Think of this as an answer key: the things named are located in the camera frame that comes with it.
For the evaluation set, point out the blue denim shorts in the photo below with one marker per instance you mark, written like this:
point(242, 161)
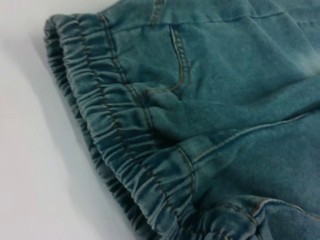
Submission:
point(200, 125)

